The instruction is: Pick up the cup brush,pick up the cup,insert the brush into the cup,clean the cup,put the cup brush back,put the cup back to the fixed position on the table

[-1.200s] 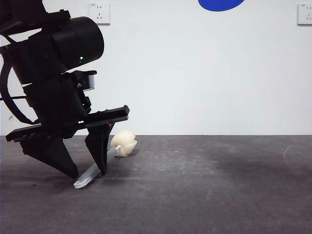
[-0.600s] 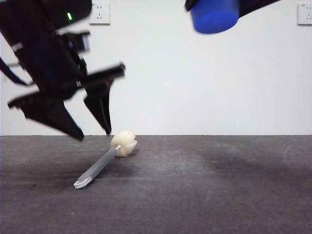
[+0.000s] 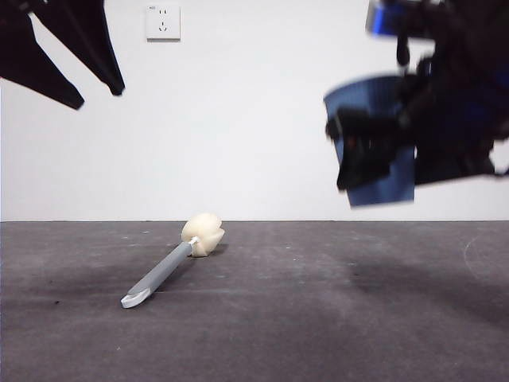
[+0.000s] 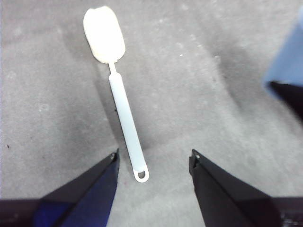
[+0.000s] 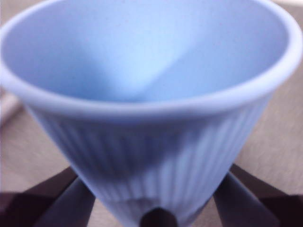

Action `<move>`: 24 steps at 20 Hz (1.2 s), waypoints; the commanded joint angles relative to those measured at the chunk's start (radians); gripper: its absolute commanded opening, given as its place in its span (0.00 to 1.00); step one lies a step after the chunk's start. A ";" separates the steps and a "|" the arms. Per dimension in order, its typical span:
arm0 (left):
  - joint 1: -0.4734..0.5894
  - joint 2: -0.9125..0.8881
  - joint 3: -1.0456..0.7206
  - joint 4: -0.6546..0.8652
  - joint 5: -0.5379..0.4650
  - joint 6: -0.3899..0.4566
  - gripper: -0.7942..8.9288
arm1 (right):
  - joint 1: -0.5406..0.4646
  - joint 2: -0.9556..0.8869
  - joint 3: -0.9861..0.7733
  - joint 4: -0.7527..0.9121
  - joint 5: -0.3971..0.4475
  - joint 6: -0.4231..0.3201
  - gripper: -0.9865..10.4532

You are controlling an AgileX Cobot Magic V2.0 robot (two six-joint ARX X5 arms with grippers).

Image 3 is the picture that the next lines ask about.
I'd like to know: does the white wall socket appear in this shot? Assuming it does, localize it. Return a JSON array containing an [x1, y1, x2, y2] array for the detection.
[[146, 4, 181, 41]]

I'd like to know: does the cup brush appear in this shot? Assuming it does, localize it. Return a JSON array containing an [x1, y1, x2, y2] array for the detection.
[[120, 213, 226, 310]]

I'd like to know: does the blue ribbed plastic cup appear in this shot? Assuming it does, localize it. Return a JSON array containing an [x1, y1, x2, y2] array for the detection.
[[323, 73, 418, 208]]

